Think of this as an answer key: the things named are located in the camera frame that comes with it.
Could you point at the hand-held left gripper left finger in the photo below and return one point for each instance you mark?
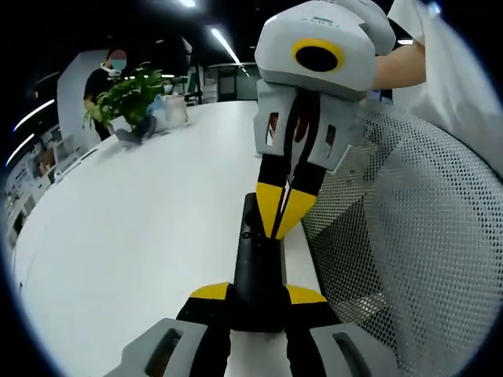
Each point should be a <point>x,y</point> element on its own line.
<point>173,345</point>

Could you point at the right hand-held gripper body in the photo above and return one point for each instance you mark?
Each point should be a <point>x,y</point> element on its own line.
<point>283,43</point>

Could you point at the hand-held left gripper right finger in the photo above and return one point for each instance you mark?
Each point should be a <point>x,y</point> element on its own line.
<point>326,345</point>

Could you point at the black remote control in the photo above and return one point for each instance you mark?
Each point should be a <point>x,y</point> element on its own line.
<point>255,282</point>

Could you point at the short ceiling light strip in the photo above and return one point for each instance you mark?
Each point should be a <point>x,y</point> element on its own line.
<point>226,45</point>

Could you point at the clear glass jar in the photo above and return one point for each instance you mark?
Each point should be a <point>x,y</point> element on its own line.
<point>175,112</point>

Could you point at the grey mesh office chair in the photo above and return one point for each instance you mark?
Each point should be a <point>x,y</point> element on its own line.
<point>412,243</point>

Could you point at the green potted plant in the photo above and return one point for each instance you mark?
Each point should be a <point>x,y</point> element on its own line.
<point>125,96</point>

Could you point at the person's white shirt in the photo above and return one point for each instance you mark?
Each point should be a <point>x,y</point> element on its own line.
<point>452,78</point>

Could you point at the white counter with shelves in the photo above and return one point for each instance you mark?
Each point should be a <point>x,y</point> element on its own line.
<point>39,165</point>

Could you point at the long ceiling light strip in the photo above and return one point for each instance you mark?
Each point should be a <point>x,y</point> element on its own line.
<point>19,150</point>
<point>34,114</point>

